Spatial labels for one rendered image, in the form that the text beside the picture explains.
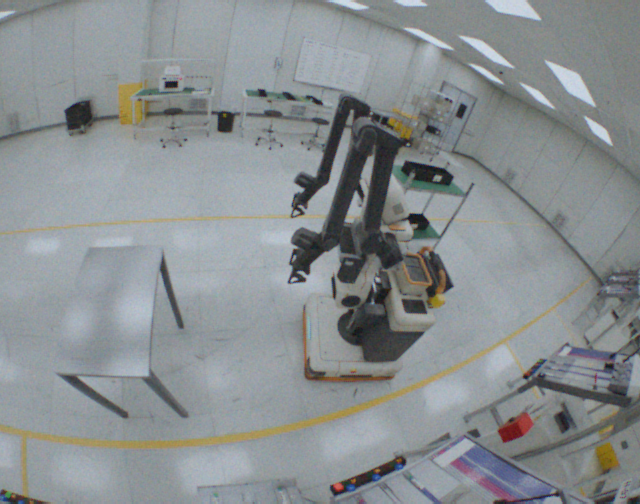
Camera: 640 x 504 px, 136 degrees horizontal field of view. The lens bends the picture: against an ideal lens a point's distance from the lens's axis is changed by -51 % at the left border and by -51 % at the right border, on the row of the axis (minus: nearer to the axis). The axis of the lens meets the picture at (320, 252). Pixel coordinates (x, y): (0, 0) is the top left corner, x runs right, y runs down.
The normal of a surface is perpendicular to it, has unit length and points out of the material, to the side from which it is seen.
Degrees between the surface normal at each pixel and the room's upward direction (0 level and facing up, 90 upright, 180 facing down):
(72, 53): 90
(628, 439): 90
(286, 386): 0
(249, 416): 0
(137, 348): 0
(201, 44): 90
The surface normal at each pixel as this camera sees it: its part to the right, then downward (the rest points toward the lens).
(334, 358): 0.24, -0.72
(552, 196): -0.92, 0.05
